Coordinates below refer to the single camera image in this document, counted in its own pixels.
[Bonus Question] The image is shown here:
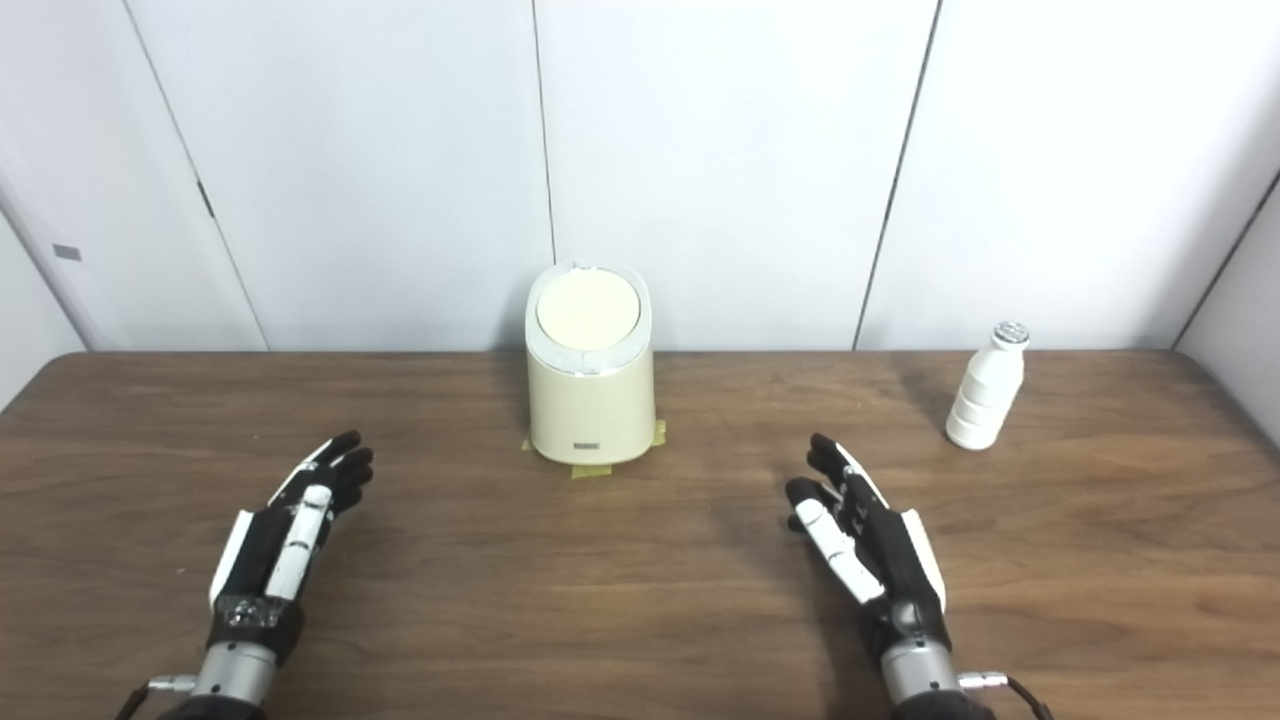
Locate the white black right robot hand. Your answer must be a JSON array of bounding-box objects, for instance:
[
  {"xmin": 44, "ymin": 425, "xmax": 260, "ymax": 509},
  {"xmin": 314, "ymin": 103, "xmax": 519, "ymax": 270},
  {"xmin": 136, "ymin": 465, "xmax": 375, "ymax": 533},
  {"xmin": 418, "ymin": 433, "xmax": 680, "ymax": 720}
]
[{"xmin": 785, "ymin": 432, "xmax": 951, "ymax": 663}]

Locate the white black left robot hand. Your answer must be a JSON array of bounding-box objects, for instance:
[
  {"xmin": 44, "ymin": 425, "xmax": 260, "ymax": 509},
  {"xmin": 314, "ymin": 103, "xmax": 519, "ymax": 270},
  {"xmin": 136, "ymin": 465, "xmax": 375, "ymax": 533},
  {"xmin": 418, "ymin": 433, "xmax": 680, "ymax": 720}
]
[{"xmin": 207, "ymin": 430, "xmax": 376, "ymax": 666}]

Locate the small white plastic bottle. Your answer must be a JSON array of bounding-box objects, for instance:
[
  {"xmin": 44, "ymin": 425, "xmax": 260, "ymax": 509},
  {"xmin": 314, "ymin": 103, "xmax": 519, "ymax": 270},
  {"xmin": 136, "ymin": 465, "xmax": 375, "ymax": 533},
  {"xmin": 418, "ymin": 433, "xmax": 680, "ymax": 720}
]
[{"xmin": 945, "ymin": 321, "xmax": 1031, "ymax": 451}]

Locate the cream-colored bin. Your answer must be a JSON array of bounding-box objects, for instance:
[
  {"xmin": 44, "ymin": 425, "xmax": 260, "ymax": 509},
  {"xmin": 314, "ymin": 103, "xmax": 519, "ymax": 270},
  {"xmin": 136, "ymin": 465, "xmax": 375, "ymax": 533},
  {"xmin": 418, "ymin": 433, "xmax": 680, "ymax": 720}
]
[{"xmin": 525, "ymin": 260, "xmax": 657, "ymax": 466}]

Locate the cream round bin lid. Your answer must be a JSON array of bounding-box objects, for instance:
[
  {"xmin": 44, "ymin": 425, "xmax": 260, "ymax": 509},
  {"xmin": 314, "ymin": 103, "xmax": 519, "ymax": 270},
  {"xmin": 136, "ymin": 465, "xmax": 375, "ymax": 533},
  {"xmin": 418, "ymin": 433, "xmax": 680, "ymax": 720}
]
[{"xmin": 536, "ymin": 268, "xmax": 641, "ymax": 353}]

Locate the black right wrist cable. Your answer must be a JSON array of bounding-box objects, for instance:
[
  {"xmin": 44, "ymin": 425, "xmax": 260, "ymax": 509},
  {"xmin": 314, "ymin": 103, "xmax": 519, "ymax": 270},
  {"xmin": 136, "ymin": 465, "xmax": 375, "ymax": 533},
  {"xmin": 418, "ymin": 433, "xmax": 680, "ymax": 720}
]
[{"xmin": 958, "ymin": 672, "xmax": 1056, "ymax": 720}]

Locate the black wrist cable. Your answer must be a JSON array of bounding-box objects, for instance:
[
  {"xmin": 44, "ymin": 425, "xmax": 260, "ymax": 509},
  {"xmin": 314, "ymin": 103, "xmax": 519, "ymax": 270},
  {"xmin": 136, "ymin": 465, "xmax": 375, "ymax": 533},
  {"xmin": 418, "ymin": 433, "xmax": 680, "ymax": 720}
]
[
  {"xmin": 958, "ymin": 672, "xmax": 1056, "ymax": 720},
  {"xmin": 115, "ymin": 675, "xmax": 196, "ymax": 720}
]

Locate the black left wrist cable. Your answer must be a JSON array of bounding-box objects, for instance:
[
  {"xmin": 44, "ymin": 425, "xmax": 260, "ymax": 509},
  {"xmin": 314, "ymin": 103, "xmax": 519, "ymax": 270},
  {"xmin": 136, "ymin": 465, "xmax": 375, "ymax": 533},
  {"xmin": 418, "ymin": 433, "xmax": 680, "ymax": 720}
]
[{"xmin": 115, "ymin": 675, "xmax": 196, "ymax": 720}]

